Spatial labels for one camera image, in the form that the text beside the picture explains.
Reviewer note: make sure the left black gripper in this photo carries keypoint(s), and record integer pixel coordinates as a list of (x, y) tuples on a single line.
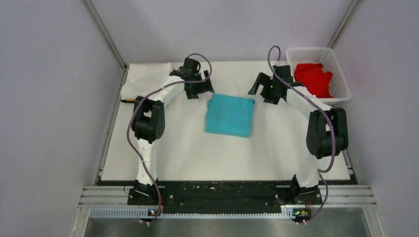
[(193, 94)]

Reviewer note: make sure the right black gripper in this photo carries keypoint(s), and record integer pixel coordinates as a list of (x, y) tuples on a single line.
[(264, 80)]

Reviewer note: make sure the teal t shirt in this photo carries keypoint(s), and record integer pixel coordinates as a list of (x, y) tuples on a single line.
[(229, 115)]

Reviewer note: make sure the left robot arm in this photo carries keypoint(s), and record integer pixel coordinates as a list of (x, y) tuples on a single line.
[(148, 118)]

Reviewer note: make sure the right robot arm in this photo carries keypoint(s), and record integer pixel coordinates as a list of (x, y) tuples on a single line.
[(327, 134)]

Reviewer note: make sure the red t shirt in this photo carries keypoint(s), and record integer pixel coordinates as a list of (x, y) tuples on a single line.
[(314, 79)]

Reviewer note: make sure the folded white t shirt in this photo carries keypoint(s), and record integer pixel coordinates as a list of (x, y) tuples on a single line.
[(144, 78)]

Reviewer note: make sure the white plastic basket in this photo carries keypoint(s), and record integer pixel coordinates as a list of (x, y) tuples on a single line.
[(338, 87)]

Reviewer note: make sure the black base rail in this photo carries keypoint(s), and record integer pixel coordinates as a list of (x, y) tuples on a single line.
[(224, 197)]

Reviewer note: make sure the white slotted cable duct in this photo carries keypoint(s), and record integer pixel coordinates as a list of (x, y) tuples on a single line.
[(149, 213)]

